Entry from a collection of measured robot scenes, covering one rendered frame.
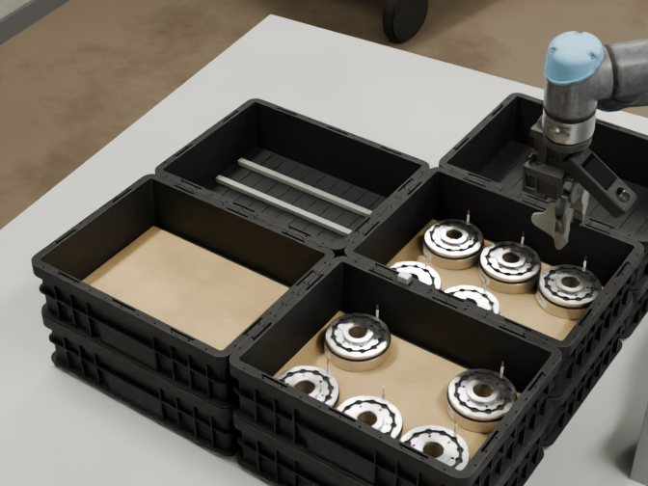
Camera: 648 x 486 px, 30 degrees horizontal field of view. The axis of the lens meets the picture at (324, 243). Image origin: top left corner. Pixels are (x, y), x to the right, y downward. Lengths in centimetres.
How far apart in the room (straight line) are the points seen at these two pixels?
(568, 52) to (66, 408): 99
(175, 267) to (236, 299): 14
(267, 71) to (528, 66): 164
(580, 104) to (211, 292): 70
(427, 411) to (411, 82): 116
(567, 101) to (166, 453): 82
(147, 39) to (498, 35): 127
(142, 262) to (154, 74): 219
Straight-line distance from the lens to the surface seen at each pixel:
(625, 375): 212
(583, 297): 201
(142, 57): 435
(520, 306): 202
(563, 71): 169
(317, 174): 229
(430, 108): 273
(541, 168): 182
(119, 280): 207
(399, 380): 187
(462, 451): 174
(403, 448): 164
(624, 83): 172
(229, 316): 198
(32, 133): 401
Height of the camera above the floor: 216
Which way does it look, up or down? 39 degrees down
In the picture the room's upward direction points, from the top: straight up
